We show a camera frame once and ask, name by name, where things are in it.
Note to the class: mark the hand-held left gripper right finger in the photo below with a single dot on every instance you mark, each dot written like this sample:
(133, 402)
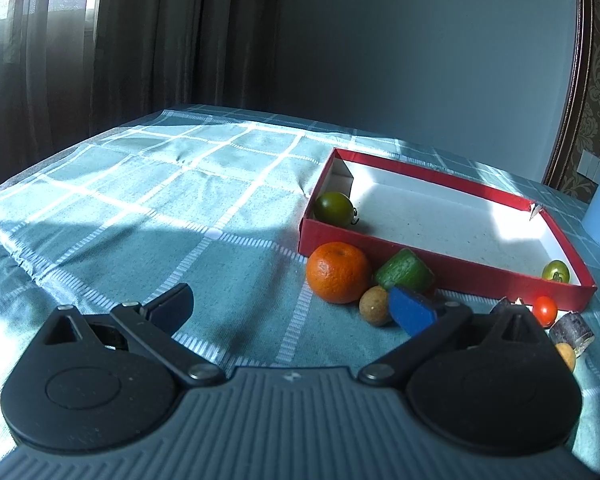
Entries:
(411, 310)

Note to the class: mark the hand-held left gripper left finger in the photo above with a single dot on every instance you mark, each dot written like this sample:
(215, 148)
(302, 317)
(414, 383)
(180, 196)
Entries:
(172, 305)

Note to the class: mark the brown kiwi ball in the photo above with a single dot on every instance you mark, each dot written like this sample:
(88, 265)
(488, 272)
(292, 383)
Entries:
(374, 305)

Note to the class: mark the green cucumber piece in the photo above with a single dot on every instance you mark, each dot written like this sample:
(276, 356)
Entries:
(404, 272)

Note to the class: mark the dark purple sugarcane piece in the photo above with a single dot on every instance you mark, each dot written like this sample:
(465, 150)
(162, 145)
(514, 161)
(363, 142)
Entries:
(504, 303)
(572, 332)

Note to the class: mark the brown longan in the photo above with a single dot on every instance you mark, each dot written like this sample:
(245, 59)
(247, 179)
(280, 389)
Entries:
(566, 356)

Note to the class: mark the red cherry tomato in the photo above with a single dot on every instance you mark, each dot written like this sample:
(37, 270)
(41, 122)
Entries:
(545, 311)

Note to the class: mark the orange mandarin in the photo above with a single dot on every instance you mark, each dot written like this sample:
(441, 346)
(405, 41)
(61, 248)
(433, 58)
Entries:
(337, 272)

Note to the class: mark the red cardboard box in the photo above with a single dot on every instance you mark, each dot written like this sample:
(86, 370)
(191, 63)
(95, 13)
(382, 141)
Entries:
(430, 220)

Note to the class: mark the small green cherry tomato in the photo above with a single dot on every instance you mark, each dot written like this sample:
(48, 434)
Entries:
(556, 271)

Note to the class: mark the teal checked tablecloth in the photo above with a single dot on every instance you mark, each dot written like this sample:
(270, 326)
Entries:
(155, 200)

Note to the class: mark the large green tomato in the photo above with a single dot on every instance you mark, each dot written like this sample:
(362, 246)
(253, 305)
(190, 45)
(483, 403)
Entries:
(333, 207)

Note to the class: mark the brown curtain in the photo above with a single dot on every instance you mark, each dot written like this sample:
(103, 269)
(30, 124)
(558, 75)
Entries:
(185, 30)

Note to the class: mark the sheer white curtain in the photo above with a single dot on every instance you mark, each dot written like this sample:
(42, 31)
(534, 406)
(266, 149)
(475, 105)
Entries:
(25, 60)

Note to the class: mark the white wall switch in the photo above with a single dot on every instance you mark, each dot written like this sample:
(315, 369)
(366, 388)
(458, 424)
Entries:
(593, 165)

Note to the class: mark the dark wooden frame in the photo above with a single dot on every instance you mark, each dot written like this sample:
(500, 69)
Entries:
(577, 60)

